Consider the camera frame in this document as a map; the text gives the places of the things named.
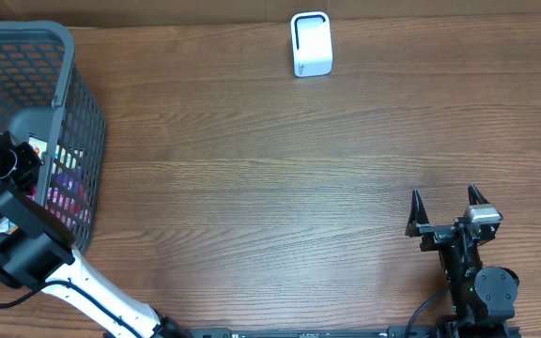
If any red purple pad package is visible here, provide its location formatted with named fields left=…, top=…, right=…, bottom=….
left=44, top=183, right=92, bottom=229

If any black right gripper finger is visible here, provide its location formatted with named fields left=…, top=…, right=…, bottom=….
left=468, top=184, right=488, bottom=206
left=405, top=189, right=429, bottom=237

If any white barcode scanner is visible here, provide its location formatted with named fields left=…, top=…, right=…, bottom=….
left=290, top=11, right=333, bottom=78

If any yellow snack bag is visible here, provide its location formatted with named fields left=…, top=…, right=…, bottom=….
left=28, top=133, right=48, bottom=159

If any grey plastic shopping basket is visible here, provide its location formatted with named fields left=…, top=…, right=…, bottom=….
left=0, top=21, right=107, bottom=253

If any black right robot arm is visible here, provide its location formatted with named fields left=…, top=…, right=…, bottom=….
left=403, top=185, right=521, bottom=338

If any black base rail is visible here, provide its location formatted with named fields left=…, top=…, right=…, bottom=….
left=187, top=326, right=521, bottom=338

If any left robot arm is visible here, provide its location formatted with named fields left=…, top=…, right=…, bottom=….
left=0, top=143, right=188, bottom=337

